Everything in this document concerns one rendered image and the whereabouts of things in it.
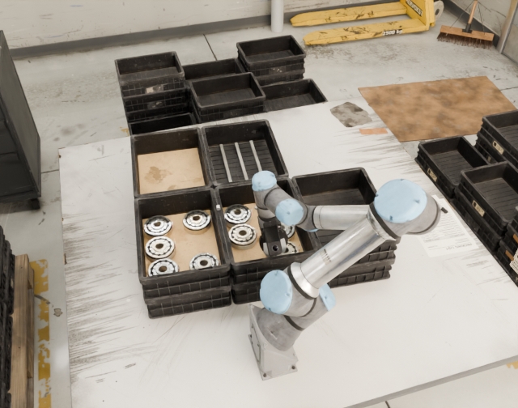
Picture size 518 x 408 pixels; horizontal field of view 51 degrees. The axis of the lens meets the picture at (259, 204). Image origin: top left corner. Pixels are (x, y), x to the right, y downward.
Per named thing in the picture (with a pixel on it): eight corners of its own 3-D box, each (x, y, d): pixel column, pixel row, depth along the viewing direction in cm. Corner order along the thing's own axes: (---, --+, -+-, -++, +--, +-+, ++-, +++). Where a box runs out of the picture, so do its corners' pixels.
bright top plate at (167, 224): (171, 234, 196) (171, 233, 196) (143, 236, 195) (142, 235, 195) (171, 215, 203) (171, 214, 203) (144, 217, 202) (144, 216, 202)
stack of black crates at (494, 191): (534, 257, 282) (559, 210, 259) (484, 269, 276) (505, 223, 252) (490, 206, 310) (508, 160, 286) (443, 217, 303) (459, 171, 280)
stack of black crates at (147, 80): (182, 108, 382) (176, 50, 351) (191, 132, 362) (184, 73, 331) (125, 117, 374) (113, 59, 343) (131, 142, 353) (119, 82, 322)
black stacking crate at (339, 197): (396, 261, 193) (402, 240, 185) (316, 274, 189) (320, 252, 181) (359, 189, 221) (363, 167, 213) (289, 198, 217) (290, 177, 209)
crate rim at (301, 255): (319, 257, 182) (319, 252, 180) (231, 270, 177) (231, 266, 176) (290, 180, 210) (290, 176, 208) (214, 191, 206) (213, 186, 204)
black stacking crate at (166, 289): (231, 288, 184) (230, 267, 176) (144, 303, 180) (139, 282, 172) (214, 210, 212) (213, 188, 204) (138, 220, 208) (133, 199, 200)
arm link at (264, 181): (261, 190, 162) (245, 176, 168) (265, 215, 170) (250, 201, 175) (282, 178, 165) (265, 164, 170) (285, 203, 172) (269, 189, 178)
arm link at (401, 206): (293, 325, 159) (447, 216, 140) (263, 320, 148) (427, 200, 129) (278, 291, 166) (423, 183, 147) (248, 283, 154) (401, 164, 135)
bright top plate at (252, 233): (258, 243, 193) (258, 241, 193) (231, 247, 192) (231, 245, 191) (253, 223, 200) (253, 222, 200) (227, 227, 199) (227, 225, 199)
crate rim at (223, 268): (231, 270, 177) (231, 266, 176) (139, 286, 173) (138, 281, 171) (214, 191, 206) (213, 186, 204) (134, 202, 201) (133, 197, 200)
